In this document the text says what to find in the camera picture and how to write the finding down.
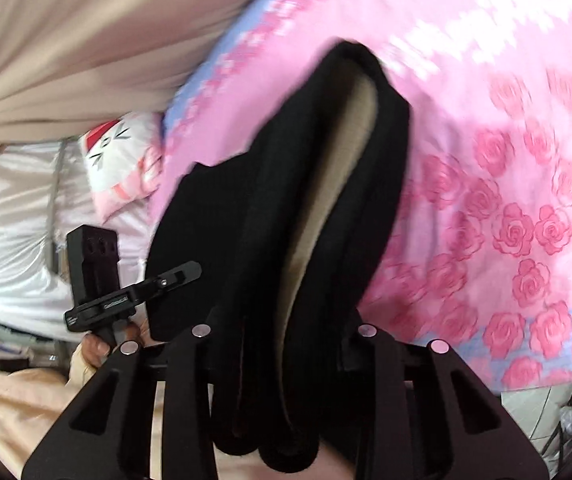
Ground pink rose floral quilt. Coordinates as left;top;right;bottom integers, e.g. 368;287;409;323
151;0;572;391

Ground beige curtain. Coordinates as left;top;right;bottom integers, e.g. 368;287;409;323
0;0;250;146

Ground black pants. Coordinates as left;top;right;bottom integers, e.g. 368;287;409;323
146;41;409;472

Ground cream left sleeve forearm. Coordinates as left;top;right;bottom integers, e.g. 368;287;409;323
0;348;96;477

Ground white cat print pillow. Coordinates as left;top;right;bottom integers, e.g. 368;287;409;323
78;112;163;222

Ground person left hand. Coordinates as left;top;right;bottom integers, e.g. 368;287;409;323
80;322;141;368

